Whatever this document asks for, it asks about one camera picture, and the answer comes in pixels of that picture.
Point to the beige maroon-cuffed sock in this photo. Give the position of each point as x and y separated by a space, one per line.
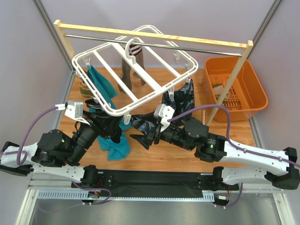
137 51
125 75

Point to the dark patterned shorts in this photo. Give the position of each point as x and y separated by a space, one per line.
172 105

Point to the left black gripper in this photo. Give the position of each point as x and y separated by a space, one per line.
101 125

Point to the white clip holding shorts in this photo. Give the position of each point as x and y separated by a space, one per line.
171 95

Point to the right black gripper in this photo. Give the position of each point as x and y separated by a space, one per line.
154 136

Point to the wooden clothes rack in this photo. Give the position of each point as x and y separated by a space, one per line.
61 29

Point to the orange laundry basket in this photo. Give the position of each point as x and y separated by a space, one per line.
247 94

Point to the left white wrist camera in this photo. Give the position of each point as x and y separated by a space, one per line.
74 110

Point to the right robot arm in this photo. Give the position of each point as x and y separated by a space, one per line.
260 165

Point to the white hanger clip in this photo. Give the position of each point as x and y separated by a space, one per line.
127 119

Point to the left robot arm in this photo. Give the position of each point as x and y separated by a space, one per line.
58 154

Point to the white plastic clip hanger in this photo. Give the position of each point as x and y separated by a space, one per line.
149 37

